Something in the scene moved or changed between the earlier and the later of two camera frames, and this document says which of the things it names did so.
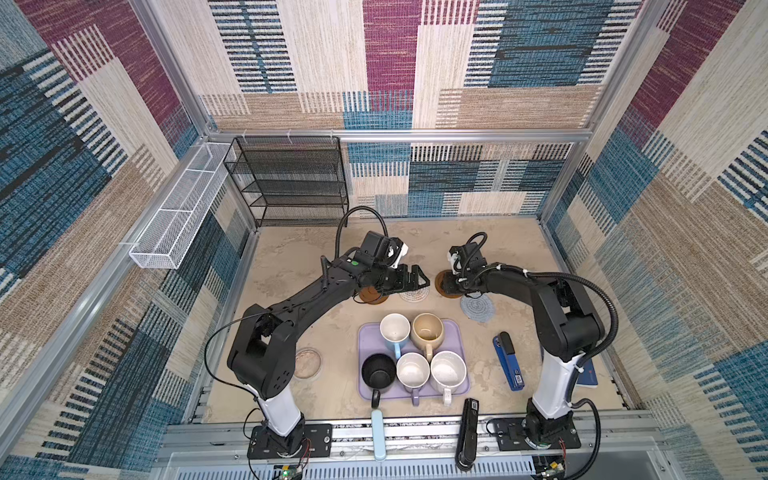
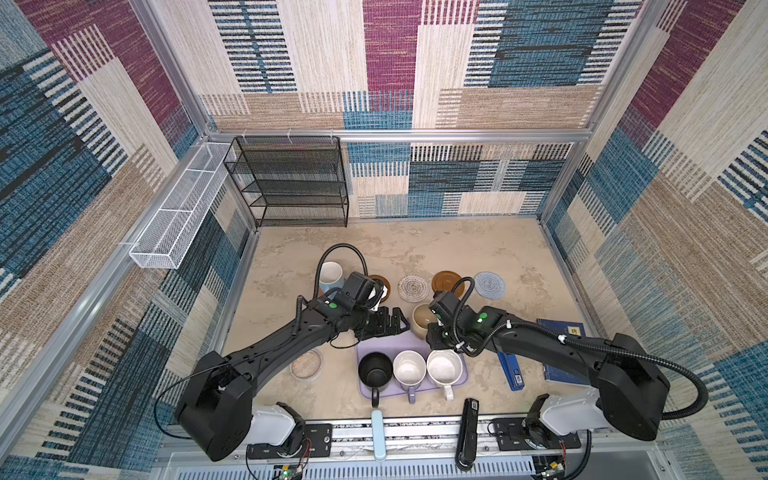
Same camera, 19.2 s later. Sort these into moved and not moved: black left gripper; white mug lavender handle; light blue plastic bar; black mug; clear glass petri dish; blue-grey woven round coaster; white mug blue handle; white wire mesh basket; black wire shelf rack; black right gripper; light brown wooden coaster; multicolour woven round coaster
Moved: black left gripper; white mug blue handle; blue-grey woven round coaster; black right gripper
Not moved: multicolour woven round coaster; light blue plastic bar; light brown wooden coaster; black wire shelf rack; black mug; white mug lavender handle; white wire mesh basket; clear glass petri dish
